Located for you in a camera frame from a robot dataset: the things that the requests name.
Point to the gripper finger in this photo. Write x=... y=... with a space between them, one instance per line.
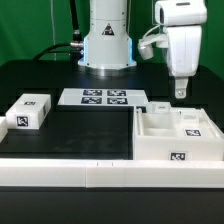
x=181 y=87

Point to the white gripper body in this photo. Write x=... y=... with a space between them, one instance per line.
x=181 y=21

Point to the white small door part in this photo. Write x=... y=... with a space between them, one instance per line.
x=156 y=107
x=192 y=123

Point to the white cabinet body box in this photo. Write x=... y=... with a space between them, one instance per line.
x=154 y=138

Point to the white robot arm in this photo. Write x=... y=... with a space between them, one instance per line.
x=108 y=47

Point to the white flat tagged top panel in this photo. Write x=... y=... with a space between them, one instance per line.
x=102 y=97

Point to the white tagged block left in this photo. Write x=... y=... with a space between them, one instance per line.
x=29 y=111

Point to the white left fence rail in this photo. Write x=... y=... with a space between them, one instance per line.
x=3 y=128

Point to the white fence rail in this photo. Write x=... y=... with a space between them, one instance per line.
x=110 y=173
x=3 y=128

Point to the white front fence rail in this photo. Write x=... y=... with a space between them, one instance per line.
x=110 y=173

